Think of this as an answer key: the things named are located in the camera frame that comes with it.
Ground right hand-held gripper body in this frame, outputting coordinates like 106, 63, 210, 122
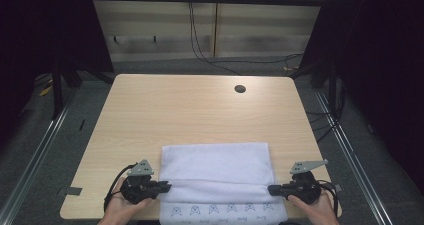
283, 159, 329, 205

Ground person's right hand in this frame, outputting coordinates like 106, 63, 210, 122
287, 188, 338, 225

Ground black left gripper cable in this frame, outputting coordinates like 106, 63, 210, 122
103, 163, 138, 213

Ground black floor cables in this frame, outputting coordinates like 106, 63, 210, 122
306, 84, 348, 143

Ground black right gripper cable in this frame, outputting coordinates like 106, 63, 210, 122
318, 179, 341, 218

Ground person's left hand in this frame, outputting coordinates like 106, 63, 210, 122
99, 177, 156, 225

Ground black hanging cable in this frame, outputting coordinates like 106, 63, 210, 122
188, 1, 305, 76

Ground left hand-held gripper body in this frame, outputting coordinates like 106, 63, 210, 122
119, 158, 162, 205

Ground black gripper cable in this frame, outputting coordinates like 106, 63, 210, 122
103, 163, 138, 213
318, 179, 341, 218

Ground black curtain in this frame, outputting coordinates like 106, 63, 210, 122
298, 0, 424, 194
0, 0, 115, 146

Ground white towel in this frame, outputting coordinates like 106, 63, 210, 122
158, 142, 290, 225

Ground metal floor rail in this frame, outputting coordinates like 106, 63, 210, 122
314, 90, 396, 225
0, 93, 76, 225

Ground black metal stand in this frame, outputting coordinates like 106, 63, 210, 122
311, 59, 340, 119
49, 59, 84, 121

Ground yellow object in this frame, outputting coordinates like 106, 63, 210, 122
38, 84, 54, 97

